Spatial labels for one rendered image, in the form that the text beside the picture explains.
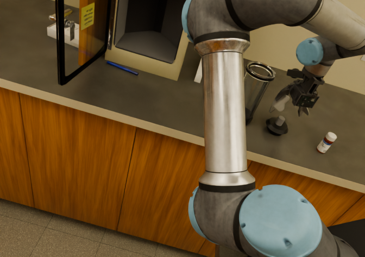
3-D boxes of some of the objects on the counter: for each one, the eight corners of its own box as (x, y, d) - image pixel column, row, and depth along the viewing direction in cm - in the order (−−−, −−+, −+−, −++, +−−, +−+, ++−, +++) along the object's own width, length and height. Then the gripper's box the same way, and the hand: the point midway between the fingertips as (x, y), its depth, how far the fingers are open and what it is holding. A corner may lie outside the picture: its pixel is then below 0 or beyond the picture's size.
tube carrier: (248, 107, 125) (270, 63, 111) (255, 125, 117) (279, 80, 103) (224, 104, 123) (243, 58, 109) (229, 122, 115) (251, 75, 101)
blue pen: (107, 62, 127) (108, 60, 127) (138, 74, 126) (138, 72, 125) (106, 63, 126) (106, 61, 126) (137, 75, 125) (137, 73, 124)
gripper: (296, 76, 94) (268, 123, 107) (344, 83, 98) (312, 129, 111) (286, 61, 101) (261, 107, 114) (332, 69, 105) (302, 113, 118)
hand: (284, 112), depth 114 cm, fingers open, 12 cm apart
